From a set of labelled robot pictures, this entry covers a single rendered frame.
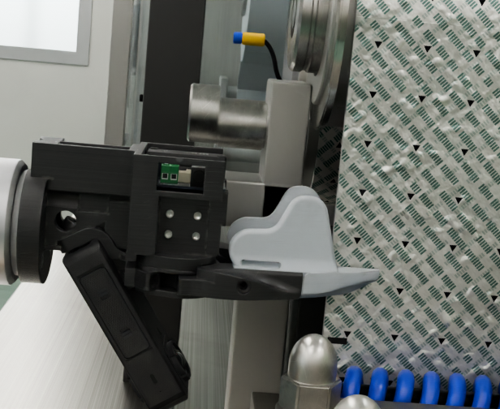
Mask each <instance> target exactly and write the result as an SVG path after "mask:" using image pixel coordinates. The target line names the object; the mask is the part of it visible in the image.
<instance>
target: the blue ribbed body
mask: <svg viewBox="0 0 500 409"><path fill-rule="evenodd" d="M414 384H415V377H414V375H413V372H411V371H410V370H409V369H403V370H402V371H400V372H399V374H398V376H397V385H396V386H389V375H388V372H387V371H386V370H385V369H384V368H375V369H374V370H373V373H372V376H371V381H370V385H365V384H364V380H363V373H362V370H361V368H359V367H358V366H351V367H349V368H348V369H347V371H346V374H345V378H344V383H342V388H341V395H340V398H345V397H347V396H350V395H353V394H362V395H365V396H368V397H369V398H371V399H372V400H378V401H390V402H401V403H424V404H436V405H448V406H460V407H482V408H494V409H500V383H499V385H498V393H497V394H493V386H492V383H491V380H490V378H489V377H487V376H486V375H479V376H478V377H476V378H475V381H474V383H473V389H472V392H467V383H466V380H465V377H464V376H463V375H462V374H461V373H453V374H452V375H450V378H449V381H448V386H447V390H440V387H441V380H440V377H439V375H438V374H437V373H436V372H434V371H428V372H427V373H426V374H425V375H424V377H423V381H422V389H421V388H414Z"/></svg>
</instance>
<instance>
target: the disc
mask: <svg viewBox="0 0 500 409"><path fill-rule="evenodd" d="M349 1H350V0H338V1H337V10H336V19H335V26H334V39H333V45H332V50H331V55H330V65H329V69H328V74H327V77H326V82H325V87H324V91H323V93H322V96H321V100H320V102H319V103H318V104H317V105H314V104H313V103H312V102H310V119H311V123H312V126H313V127H314V129H315V130H318V131H321V130H322V129H323V128H325V126H326V124H327V123H328V121H329V118H330V114H331V111H332V109H333V105H334V99H335V96H336V92H337V87H338V80H339V76H340V71H341V66H342V60H343V50H344V44H345V38H346V31H347V17H348V9H349Z"/></svg>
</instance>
